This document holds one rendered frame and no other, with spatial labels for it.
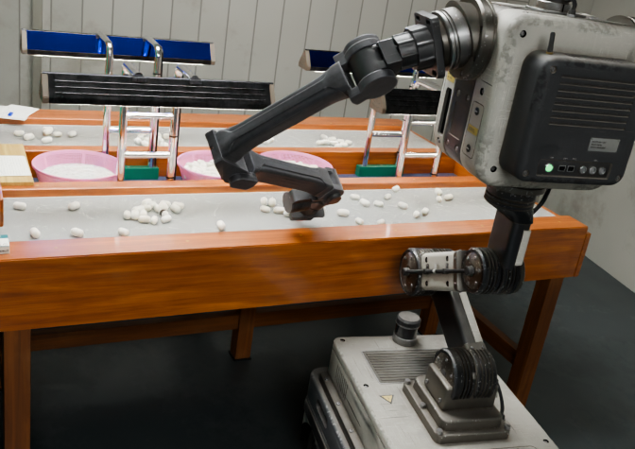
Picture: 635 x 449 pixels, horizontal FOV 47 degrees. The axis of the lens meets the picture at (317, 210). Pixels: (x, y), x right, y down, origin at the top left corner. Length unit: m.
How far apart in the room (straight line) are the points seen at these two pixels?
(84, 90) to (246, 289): 0.65
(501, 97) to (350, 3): 2.62
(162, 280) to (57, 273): 0.25
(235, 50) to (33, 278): 2.35
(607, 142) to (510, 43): 0.27
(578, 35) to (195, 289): 1.07
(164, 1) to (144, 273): 2.19
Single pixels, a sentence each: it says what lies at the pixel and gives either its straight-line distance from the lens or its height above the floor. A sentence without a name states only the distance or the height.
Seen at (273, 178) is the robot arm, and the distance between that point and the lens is 1.72.
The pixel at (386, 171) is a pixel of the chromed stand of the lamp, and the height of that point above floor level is 0.70.
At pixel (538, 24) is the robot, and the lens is 1.45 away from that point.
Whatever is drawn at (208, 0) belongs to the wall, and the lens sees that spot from 3.84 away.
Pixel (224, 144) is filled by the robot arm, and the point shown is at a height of 1.10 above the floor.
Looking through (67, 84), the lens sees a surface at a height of 1.09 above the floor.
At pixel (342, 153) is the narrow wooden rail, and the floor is 0.76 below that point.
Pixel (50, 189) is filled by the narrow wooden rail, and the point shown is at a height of 0.76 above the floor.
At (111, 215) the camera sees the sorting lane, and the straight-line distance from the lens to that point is 2.06.
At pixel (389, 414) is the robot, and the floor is 0.47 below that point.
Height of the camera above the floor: 1.56
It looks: 21 degrees down
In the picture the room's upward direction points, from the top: 9 degrees clockwise
